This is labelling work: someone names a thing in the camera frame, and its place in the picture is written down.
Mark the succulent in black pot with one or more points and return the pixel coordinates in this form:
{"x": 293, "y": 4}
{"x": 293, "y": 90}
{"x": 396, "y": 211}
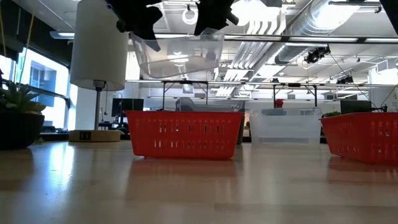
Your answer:
{"x": 18, "y": 130}

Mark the white shade table lamp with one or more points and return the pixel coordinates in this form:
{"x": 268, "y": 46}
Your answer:
{"x": 99, "y": 46}

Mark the small potted plant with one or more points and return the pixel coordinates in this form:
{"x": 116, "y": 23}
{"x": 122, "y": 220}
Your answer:
{"x": 247, "y": 125}

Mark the clear plastic bin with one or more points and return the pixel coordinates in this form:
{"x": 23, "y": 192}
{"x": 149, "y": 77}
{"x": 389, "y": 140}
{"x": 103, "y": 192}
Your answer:
{"x": 186, "y": 62}
{"x": 286, "y": 130}

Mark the small green plant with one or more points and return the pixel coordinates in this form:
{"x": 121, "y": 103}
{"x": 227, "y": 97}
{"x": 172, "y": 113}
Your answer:
{"x": 331, "y": 114}

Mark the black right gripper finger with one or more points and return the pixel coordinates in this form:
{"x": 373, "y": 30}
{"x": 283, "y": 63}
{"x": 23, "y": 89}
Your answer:
{"x": 211, "y": 24}

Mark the black dome ceiling camera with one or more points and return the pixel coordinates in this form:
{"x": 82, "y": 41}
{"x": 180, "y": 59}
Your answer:
{"x": 211, "y": 56}

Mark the long ceiling light bar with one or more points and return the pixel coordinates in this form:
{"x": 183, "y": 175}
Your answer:
{"x": 311, "y": 39}

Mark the black ceiling track light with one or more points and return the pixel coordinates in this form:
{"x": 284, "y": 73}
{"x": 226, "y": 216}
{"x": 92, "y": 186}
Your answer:
{"x": 315, "y": 55}
{"x": 345, "y": 80}

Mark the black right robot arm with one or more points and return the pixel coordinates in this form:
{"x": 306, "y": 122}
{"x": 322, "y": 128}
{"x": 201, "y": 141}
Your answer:
{"x": 392, "y": 9}

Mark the red slotted plastic basket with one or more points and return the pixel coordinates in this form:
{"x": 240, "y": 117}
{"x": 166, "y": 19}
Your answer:
{"x": 186, "y": 137}
{"x": 363, "y": 140}

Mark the black computer monitor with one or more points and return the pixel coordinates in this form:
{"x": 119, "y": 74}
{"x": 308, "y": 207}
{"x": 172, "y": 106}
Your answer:
{"x": 356, "y": 106}
{"x": 127, "y": 107}

